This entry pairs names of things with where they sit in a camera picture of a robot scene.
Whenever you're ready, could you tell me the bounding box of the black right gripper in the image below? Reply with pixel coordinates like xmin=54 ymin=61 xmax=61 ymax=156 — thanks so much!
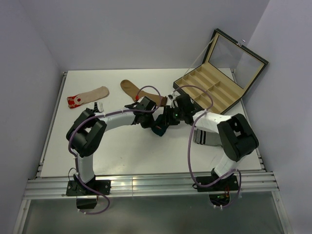
xmin=158 ymin=105 xmax=185 ymax=126

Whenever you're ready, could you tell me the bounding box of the green christmas bear sock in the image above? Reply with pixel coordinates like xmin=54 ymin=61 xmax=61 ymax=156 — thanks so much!
xmin=151 ymin=114 xmax=169 ymax=137

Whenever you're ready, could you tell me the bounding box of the brown long sock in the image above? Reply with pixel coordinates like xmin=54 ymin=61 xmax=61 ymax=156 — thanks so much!
xmin=120 ymin=79 xmax=167 ymax=107

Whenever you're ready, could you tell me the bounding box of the grey striped sock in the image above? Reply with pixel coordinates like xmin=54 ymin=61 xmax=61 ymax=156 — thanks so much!
xmin=193 ymin=129 xmax=222 ymax=147

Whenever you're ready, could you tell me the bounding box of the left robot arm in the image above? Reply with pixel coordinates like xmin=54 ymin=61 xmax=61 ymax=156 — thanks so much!
xmin=66 ymin=97 xmax=156 ymax=195

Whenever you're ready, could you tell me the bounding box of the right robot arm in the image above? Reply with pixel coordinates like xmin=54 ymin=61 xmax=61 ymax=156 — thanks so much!
xmin=162 ymin=95 xmax=259 ymax=190

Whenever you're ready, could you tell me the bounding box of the black white striped sock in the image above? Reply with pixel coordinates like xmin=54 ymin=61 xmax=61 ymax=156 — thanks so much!
xmin=87 ymin=101 xmax=104 ymax=113

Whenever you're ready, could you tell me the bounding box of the black compartment organizer box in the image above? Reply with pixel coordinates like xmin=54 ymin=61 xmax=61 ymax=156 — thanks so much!
xmin=173 ymin=28 xmax=269 ymax=114

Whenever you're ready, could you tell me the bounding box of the beige red reindeer sock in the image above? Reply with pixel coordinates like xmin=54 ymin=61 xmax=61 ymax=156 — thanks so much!
xmin=67 ymin=86 xmax=110 ymax=109

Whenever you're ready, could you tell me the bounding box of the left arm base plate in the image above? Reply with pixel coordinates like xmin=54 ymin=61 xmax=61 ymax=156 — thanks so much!
xmin=66 ymin=180 xmax=111 ymax=196

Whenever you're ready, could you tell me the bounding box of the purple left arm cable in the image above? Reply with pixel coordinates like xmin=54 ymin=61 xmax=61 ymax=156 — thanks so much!
xmin=67 ymin=85 xmax=162 ymax=215

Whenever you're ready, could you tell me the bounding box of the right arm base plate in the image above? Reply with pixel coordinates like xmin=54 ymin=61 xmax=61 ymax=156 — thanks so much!
xmin=192 ymin=175 xmax=239 ymax=192

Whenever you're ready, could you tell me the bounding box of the aluminium frame rail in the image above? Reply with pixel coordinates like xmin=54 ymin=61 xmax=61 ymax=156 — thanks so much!
xmin=22 ymin=172 xmax=279 ymax=200

